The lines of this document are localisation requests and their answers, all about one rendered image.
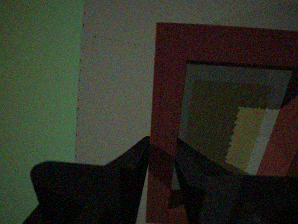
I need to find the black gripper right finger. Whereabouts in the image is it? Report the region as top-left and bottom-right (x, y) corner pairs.
(175, 138), (298, 224)

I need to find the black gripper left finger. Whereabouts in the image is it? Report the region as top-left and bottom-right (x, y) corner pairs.
(30, 136), (150, 224)

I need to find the dark red rectangular picture frame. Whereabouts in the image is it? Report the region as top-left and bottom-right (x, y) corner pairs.
(145, 22), (298, 224)

